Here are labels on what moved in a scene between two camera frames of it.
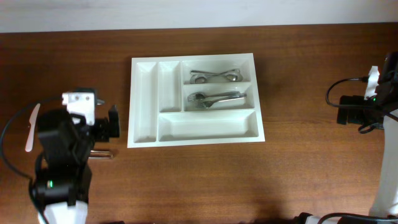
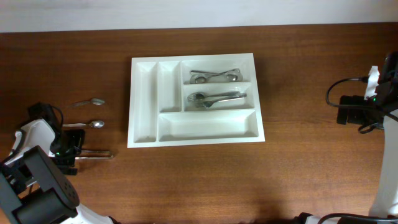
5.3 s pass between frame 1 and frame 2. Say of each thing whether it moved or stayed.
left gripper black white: moved
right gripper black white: stayed
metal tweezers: stayed
